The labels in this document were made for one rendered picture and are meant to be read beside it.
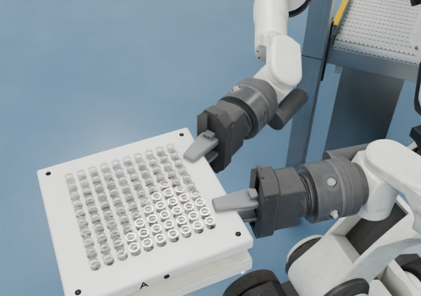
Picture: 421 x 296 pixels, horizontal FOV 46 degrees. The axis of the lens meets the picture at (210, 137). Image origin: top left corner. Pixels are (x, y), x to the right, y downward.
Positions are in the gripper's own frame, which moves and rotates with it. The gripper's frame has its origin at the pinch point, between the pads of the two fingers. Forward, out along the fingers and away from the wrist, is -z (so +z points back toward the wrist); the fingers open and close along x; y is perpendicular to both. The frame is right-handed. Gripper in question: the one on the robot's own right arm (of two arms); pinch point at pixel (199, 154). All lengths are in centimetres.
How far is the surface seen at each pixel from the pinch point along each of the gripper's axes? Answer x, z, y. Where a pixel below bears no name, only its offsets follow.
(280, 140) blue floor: 101, 114, 35
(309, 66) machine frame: 27, 71, 12
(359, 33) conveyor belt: 20, 85, 4
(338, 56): 28, 82, 7
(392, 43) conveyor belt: 20, 85, -6
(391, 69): 28, 86, -8
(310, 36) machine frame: 17, 71, 13
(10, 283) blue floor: 104, -6, 78
